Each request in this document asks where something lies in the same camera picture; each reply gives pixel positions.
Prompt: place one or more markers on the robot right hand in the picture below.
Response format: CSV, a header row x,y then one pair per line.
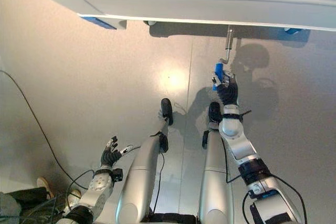
x,y
229,91

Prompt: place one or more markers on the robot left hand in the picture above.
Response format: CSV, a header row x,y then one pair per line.
x,y
109,156

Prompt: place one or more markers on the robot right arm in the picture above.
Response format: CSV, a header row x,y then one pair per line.
x,y
252,171

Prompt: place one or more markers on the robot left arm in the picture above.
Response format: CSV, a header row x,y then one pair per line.
x,y
90,193

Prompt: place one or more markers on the blue bed caster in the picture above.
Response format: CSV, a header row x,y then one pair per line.
x,y
101,22
291,31

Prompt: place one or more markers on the robot left leg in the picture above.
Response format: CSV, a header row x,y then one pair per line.
x,y
147,166

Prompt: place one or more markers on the robot leg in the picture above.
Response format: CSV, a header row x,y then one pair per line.
x,y
147,166
215,166

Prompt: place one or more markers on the robot right leg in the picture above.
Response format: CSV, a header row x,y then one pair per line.
x,y
215,166

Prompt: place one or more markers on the person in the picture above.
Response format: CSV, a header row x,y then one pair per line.
x,y
29,203

